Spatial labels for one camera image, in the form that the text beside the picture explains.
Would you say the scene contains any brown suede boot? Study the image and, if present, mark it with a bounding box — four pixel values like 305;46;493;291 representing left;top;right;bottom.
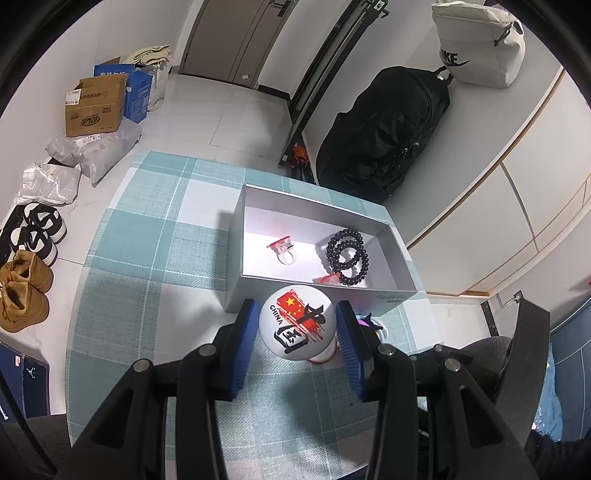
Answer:
2;249;54;294
0;281;49;333

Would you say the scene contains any white fabric bag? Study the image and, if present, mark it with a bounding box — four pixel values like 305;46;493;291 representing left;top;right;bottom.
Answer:
431;0;527;88

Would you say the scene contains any black tripod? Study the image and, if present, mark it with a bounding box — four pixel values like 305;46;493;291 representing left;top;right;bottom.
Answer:
278;0;391;174

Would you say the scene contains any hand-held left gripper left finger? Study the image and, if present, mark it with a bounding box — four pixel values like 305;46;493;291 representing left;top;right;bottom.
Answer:
55;299;260;480

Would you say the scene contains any blue cloth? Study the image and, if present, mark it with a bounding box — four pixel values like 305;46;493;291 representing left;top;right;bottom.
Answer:
536;314;591;439

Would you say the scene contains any white cabinet gold trim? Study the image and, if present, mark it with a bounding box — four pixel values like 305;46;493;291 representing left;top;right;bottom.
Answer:
406;69;591;296

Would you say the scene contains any black backpack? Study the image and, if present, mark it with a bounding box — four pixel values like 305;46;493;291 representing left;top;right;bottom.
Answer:
315;66;451;205

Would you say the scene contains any blue cardboard box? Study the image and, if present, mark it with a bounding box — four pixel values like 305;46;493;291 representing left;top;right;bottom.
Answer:
93;64;154;123

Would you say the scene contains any black and white sneaker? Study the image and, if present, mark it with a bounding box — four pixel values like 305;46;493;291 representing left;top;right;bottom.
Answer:
7;204;70;243
0;226;58;268

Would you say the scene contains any white sack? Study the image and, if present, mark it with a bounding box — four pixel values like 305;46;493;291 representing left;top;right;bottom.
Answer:
148;65;169;112

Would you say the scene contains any black bead bracelet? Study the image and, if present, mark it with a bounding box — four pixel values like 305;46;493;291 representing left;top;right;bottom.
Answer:
333;249;370;287
325;227;365;271

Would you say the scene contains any grey-brown door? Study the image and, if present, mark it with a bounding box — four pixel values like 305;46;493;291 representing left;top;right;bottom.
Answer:
178;0;315;88

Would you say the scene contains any white round badge red print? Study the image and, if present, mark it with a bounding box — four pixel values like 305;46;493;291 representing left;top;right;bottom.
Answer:
259;286;342;361

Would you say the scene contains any grey cardboard box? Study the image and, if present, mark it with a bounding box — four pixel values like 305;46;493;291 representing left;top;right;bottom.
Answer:
225;184;424;315

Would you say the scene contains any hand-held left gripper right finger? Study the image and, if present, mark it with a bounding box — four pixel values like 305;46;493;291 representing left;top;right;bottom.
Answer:
335;300;541;480

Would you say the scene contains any brown cardboard box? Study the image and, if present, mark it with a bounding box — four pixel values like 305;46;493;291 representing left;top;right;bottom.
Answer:
65;75;129;138

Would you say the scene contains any clear plastic bag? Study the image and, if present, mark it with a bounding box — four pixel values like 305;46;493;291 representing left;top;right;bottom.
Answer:
45;122;141;185
16;162;81;206

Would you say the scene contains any cream tote bag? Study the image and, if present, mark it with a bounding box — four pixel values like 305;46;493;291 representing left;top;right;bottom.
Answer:
121;45;171;75

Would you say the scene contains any teal checked tablecloth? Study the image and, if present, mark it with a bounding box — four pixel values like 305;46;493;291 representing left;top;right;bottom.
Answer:
65;150;444;480

